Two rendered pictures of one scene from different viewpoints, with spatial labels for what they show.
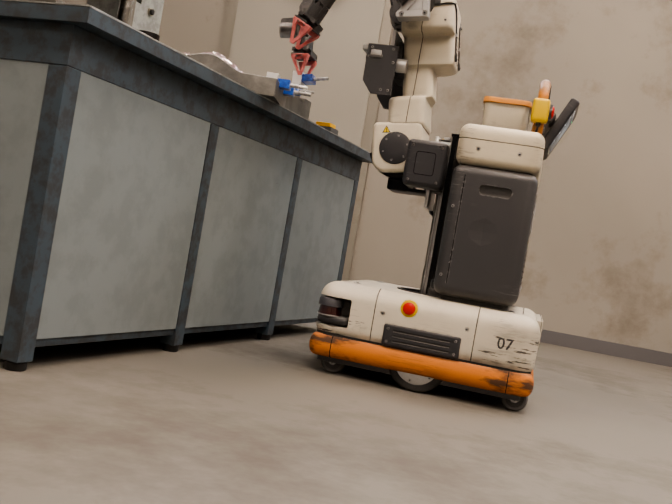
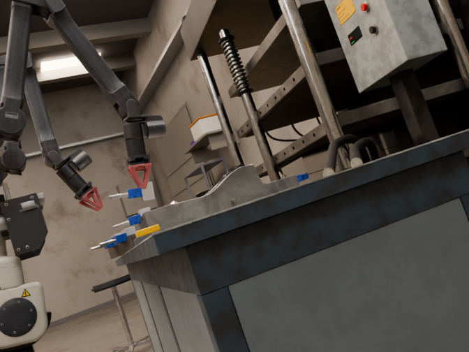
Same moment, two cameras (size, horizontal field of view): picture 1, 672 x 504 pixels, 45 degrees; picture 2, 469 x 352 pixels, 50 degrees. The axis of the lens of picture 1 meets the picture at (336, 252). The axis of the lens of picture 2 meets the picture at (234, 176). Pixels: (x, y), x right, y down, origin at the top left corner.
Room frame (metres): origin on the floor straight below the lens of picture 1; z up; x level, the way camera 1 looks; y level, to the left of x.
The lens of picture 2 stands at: (4.37, -0.49, 0.77)
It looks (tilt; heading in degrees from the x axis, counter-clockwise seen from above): 5 degrees up; 142
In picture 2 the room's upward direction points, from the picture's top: 19 degrees counter-clockwise
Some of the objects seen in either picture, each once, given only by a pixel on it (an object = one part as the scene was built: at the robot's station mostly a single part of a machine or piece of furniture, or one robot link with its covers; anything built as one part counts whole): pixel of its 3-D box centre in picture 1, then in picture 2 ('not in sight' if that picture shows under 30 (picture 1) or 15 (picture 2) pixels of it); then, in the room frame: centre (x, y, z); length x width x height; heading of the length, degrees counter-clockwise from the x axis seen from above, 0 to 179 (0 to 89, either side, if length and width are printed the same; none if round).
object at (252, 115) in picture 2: not in sight; (264, 147); (2.48, 1.24, 1.10); 0.05 x 0.05 x 1.30
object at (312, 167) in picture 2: not in sight; (341, 165); (2.78, 1.40, 0.87); 0.50 x 0.27 x 0.17; 70
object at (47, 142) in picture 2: not in sight; (38, 110); (2.59, 0.14, 1.40); 0.11 x 0.06 x 0.43; 167
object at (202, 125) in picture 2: not in sight; (206, 128); (-1.68, 4.05, 2.31); 0.47 x 0.39 x 0.26; 167
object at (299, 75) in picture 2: not in sight; (332, 88); (2.78, 1.54, 1.26); 1.10 x 0.74 x 0.05; 160
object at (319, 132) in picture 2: not in sight; (349, 133); (2.78, 1.54, 1.01); 1.10 x 0.74 x 0.05; 160
